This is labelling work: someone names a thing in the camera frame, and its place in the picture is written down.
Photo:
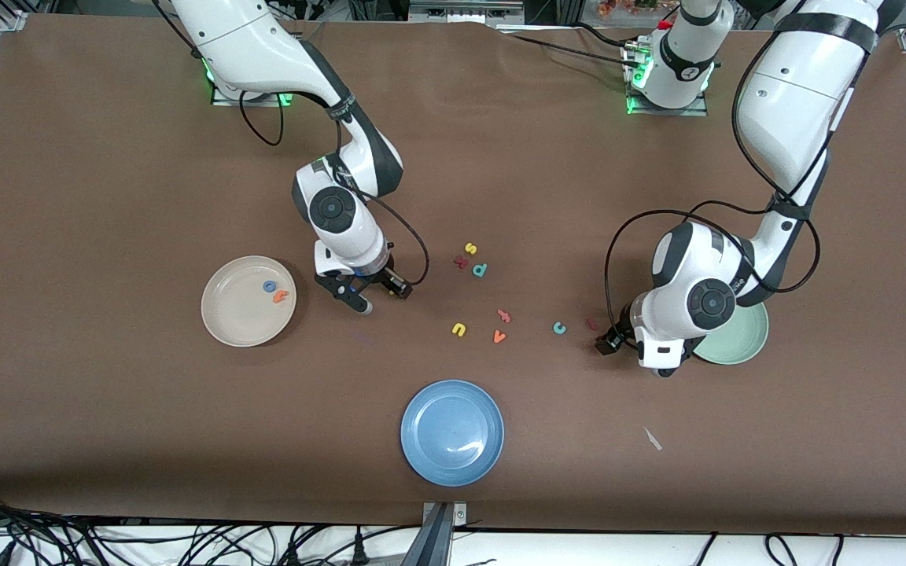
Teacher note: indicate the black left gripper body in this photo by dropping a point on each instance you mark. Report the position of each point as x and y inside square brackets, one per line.
[620, 329]

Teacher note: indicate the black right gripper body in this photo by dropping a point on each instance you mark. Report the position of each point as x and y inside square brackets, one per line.
[384, 273]

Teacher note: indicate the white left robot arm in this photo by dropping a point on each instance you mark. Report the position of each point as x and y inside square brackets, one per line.
[799, 94]

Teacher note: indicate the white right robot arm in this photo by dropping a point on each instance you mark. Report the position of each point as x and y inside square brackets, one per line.
[264, 47]

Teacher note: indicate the small grey paper scrap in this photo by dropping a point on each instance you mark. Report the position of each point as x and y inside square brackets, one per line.
[652, 439]

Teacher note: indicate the salmon foam letter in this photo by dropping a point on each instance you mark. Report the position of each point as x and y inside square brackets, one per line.
[504, 316]

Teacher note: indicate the light green plate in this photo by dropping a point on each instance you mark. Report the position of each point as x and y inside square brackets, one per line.
[740, 342]

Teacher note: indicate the beige brown plate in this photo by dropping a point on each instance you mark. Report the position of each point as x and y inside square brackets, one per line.
[241, 310]

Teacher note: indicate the blue plate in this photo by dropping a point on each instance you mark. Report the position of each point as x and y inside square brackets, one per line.
[452, 433]

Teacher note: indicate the black power plug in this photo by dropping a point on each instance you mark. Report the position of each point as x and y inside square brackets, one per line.
[359, 552]
[292, 555]

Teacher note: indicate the brown table cover sheet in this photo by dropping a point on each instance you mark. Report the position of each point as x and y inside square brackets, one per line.
[107, 432]

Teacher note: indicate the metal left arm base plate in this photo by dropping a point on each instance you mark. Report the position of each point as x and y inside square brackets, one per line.
[665, 112]

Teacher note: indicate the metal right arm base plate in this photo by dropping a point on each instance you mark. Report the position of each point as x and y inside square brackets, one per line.
[221, 98]

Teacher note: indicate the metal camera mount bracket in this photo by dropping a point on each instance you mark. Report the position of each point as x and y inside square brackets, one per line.
[439, 534]

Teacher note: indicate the grey metal frame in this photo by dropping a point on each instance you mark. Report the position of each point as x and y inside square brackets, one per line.
[465, 9]

